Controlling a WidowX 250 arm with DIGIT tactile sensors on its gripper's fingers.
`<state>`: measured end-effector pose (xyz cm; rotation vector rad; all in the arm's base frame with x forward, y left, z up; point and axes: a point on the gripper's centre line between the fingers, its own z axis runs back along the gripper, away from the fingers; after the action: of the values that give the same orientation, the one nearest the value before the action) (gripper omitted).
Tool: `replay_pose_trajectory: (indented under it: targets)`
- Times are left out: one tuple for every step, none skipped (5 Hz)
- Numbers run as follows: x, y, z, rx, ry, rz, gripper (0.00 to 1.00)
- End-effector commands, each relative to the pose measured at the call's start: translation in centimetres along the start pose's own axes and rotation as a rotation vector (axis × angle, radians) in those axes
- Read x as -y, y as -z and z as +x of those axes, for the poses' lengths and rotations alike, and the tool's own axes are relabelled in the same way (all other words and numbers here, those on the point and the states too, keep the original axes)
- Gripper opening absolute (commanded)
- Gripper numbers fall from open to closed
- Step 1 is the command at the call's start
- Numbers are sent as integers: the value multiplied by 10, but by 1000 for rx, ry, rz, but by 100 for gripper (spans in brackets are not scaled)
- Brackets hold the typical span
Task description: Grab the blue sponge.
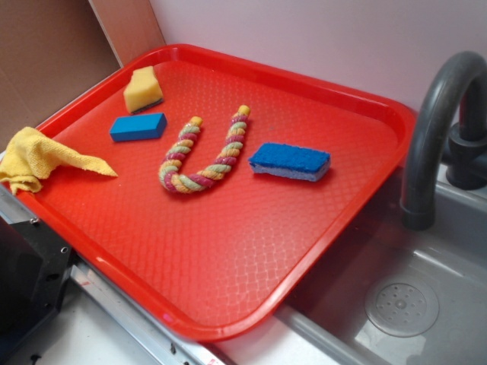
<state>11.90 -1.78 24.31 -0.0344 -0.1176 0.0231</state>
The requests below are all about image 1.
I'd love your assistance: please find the grey sink basin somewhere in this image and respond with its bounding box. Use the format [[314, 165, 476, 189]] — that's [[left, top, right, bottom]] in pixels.
[[277, 172, 486, 364]]

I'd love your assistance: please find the blue sponge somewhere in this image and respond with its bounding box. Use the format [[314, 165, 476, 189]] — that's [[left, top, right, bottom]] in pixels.
[[248, 142, 331, 182]]

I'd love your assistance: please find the red plastic tray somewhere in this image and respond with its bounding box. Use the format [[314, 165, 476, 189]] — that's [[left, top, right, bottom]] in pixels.
[[18, 45, 415, 342]]

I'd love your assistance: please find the multicolour twisted rope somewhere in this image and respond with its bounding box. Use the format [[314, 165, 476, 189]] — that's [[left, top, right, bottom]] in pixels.
[[158, 105, 253, 196]]

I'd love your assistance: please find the yellow cloth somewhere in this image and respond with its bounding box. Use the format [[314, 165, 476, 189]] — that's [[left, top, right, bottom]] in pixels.
[[1, 127, 117, 195]]

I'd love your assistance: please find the sink drain strainer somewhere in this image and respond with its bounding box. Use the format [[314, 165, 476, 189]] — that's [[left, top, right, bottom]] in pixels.
[[364, 276, 440, 338]]

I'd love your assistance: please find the blue rectangular block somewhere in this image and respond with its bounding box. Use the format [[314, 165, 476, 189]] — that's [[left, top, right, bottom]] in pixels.
[[110, 113, 167, 142]]

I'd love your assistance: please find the grey curved faucet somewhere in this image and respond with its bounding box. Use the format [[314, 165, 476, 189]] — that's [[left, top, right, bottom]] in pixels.
[[400, 51, 486, 230]]

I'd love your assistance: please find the yellow sponge with dark pad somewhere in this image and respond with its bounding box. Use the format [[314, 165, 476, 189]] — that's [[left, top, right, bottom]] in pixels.
[[123, 66, 164, 114]]

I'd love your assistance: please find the brown cardboard panel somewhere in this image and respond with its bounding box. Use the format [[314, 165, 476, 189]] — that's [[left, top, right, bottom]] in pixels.
[[1, 1, 165, 148]]

